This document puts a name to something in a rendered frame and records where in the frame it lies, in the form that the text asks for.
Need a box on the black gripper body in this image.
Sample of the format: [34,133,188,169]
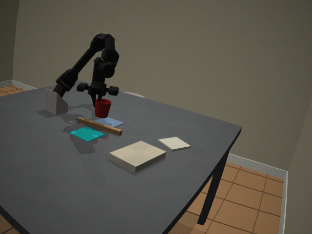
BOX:
[77,73,119,96]

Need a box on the red cup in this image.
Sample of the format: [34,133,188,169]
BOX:
[95,98,111,118]

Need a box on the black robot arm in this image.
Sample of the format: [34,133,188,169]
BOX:
[53,33,119,98]

